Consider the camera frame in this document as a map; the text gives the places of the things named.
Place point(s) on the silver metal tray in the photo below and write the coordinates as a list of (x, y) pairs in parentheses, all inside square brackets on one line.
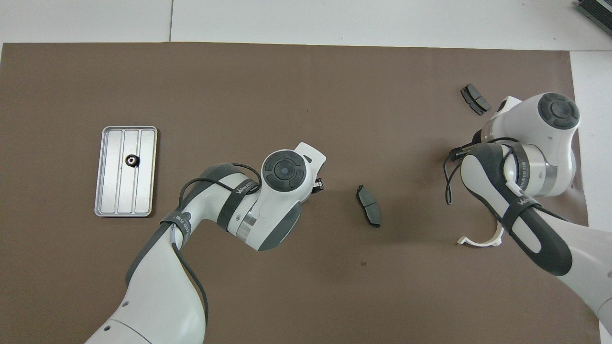
[(146, 181)]

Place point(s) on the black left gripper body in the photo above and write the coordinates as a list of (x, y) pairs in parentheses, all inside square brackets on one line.
[(318, 185)]

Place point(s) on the white curved plastic bracket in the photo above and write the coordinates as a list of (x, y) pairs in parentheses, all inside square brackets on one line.
[(478, 243)]

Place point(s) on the large black bearing gear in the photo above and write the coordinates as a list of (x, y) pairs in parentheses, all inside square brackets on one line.
[(132, 161)]

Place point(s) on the brown table mat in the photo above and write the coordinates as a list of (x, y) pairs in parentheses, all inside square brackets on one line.
[(287, 95)]

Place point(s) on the dark grey ribbed device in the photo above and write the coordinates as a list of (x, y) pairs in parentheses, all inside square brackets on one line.
[(595, 9)]

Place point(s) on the long grey brake pad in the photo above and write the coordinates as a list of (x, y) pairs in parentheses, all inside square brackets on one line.
[(369, 205)]

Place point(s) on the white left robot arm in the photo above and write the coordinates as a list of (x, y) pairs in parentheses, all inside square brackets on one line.
[(282, 191)]

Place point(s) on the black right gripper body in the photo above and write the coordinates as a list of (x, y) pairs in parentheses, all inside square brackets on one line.
[(466, 149)]

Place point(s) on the short grey brake pad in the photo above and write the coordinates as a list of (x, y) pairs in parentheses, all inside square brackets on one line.
[(475, 99)]

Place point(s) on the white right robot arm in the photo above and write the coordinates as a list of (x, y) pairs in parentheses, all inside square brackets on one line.
[(535, 157)]

